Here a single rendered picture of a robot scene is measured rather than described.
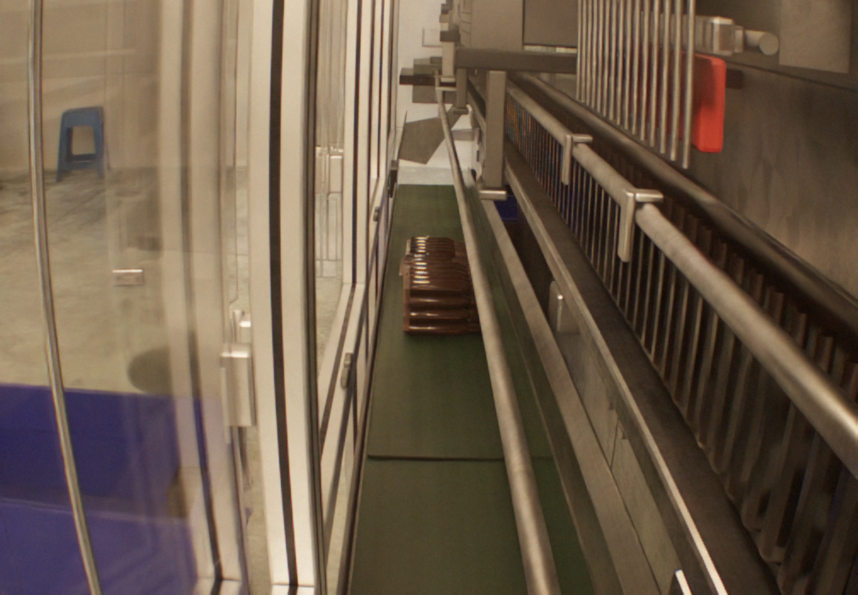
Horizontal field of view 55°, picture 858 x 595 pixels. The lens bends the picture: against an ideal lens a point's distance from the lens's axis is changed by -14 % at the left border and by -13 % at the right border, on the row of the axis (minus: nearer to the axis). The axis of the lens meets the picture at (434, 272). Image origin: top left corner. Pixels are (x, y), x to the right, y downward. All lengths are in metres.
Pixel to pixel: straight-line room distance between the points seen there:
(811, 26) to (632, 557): 0.34
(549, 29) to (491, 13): 0.08
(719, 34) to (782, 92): 0.57
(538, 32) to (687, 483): 0.93
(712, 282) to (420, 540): 0.36
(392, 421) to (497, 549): 0.22
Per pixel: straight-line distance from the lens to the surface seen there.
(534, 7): 1.22
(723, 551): 0.32
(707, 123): 0.45
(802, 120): 0.92
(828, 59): 0.58
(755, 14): 0.75
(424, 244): 1.40
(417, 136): 2.13
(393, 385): 0.88
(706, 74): 0.45
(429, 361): 0.94
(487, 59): 1.02
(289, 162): 0.62
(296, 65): 0.61
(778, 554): 0.29
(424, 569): 0.59
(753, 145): 1.05
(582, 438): 0.67
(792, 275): 0.29
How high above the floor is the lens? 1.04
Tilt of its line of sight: 16 degrees down
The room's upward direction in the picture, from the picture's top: 2 degrees clockwise
